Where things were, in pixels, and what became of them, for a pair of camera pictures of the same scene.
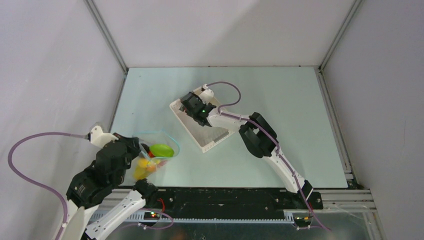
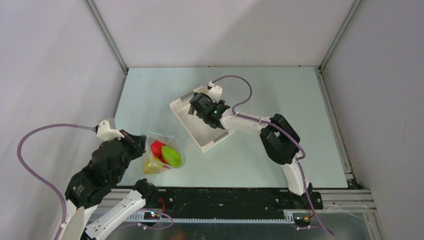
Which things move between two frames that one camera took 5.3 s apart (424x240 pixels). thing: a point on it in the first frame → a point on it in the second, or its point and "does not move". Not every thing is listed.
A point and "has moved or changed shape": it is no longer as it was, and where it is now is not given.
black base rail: x=235 y=202 does not move
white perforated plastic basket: x=206 y=137 does not move
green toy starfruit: x=161 y=150 → x=171 y=156
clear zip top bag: x=157 y=148 has moved or changed shape
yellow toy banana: x=140 y=171 → x=152 y=167
